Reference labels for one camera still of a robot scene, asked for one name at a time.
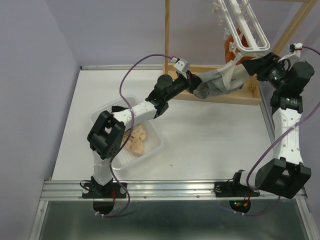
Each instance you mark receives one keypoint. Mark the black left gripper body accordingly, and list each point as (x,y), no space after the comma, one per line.
(181,84)

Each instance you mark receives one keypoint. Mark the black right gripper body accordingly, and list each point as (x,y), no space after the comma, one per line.
(274,73)

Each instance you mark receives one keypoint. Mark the grey underwear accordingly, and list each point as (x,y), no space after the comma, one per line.
(222,81)

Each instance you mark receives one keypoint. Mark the beige striped underwear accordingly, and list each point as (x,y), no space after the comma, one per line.
(135,144)

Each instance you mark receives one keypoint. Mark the black underwear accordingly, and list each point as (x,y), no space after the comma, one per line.
(117,108)

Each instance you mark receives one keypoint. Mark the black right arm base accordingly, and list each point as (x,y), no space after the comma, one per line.
(228,189)

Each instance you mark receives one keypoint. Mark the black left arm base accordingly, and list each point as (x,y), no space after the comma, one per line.
(92,190)

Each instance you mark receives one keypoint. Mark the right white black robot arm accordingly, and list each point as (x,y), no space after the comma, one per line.
(285,174)

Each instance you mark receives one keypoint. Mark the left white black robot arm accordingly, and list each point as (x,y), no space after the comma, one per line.
(106,136)

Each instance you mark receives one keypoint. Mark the white plastic clip hanger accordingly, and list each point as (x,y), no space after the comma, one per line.
(241,24)

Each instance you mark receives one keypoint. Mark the clear plastic basket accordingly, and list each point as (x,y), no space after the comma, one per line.
(152,143)

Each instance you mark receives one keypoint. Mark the wooden hanger stand frame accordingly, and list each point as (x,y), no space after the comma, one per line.
(249,58)

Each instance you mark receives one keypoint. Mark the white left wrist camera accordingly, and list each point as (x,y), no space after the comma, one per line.
(180,65)

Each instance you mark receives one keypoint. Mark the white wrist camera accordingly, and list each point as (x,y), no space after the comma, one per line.
(294,53)
(180,65)

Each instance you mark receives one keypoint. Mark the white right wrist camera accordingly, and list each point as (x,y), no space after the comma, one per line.
(294,53)

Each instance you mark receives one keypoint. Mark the aluminium mounting rail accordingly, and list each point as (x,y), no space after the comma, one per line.
(139,190)

